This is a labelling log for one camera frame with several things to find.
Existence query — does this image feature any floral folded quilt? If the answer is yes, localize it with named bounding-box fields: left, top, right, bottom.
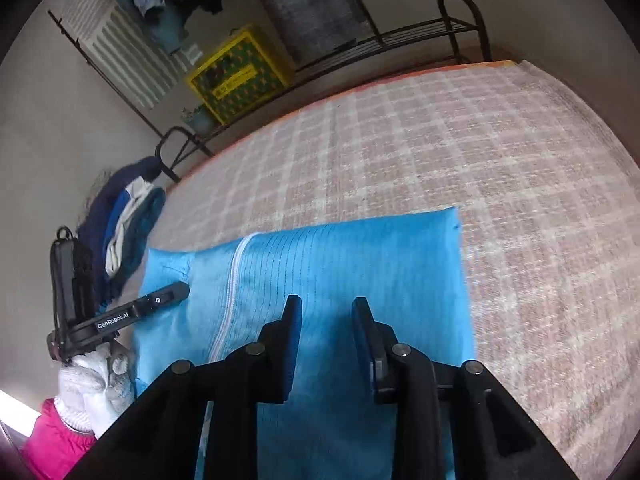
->
left=74, top=169, right=117, bottom=223

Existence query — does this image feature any grey plaid hanging coat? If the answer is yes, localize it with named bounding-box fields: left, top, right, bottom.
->
left=239, top=0, right=372, bottom=63

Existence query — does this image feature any yellow green box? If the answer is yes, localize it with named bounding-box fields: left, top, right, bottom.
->
left=184, top=24, right=297, bottom=127

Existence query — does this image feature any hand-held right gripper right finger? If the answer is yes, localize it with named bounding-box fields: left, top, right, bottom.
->
left=351, top=296, right=582, bottom=480

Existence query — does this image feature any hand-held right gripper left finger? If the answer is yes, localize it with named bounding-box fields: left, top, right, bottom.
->
left=65, top=295, right=304, bottom=480

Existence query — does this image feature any person's left hand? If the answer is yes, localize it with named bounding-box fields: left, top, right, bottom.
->
left=56, top=340, right=137, bottom=436

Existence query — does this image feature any light blue jacket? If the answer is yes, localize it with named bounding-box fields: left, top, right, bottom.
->
left=132, top=205, right=477, bottom=480

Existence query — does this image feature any folded blue white garment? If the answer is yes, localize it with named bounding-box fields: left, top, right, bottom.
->
left=102, top=180, right=167, bottom=287

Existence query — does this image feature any black metal clothes rack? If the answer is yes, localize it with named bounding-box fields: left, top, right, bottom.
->
left=47, top=0, right=494, bottom=184

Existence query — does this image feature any plaid bed blanket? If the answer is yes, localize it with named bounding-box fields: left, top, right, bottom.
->
left=150, top=60, right=632, bottom=480

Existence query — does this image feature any small potted plant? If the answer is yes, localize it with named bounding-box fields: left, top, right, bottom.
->
left=179, top=104, right=217, bottom=137

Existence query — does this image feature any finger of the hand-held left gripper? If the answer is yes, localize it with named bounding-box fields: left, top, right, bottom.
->
left=132, top=281, right=191, bottom=319

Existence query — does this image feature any person's left forearm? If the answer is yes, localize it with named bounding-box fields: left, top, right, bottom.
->
left=22, top=397, right=97, bottom=480

